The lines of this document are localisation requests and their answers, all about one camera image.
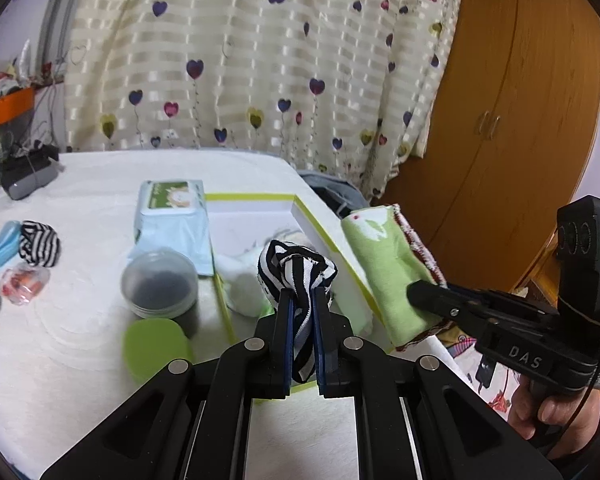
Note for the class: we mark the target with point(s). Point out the blue wet wipes pack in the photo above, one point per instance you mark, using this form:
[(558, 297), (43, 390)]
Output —
[(172, 214)]

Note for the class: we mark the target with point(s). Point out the dark grey clothing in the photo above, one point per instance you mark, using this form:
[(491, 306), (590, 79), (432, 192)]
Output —
[(340, 196)]

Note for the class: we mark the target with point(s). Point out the white green-edged box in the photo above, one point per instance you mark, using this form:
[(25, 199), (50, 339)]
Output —
[(240, 220)]

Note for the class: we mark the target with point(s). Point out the orange tray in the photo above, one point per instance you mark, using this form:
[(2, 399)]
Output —
[(16, 104)]

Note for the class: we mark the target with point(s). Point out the black camera box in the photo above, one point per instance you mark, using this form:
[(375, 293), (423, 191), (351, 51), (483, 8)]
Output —
[(578, 250)]

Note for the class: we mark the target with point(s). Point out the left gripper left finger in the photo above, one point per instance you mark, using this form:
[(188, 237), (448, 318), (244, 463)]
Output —
[(258, 368)]

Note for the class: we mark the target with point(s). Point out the clear round plastic container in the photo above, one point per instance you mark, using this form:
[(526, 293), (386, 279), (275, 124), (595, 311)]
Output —
[(160, 284)]

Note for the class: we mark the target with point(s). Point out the wooden wardrobe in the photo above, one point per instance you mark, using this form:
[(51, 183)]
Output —
[(510, 134)]

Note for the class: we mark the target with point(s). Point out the heart patterned curtain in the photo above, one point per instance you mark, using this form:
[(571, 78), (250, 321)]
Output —
[(344, 87)]

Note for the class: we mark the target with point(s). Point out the green towel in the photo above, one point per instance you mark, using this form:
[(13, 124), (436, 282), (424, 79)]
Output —
[(393, 257)]

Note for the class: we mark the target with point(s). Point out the red patterned plastic packet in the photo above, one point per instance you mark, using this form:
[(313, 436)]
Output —
[(20, 284)]

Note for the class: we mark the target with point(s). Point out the black white striped sock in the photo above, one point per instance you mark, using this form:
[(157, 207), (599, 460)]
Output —
[(301, 270)]

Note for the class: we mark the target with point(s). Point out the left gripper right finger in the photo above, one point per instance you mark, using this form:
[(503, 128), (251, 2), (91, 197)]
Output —
[(349, 367)]

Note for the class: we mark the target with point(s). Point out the person's right hand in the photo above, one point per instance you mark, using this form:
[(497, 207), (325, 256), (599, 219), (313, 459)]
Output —
[(524, 414)]

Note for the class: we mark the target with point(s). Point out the blue face mask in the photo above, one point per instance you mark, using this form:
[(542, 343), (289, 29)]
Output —
[(9, 241)]

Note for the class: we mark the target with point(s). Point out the green lidded jar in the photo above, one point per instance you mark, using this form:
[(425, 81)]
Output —
[(149, 345)]

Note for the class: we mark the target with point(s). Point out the grey black electronic device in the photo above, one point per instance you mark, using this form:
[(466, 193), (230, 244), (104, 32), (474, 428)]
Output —
[(24, 174)]

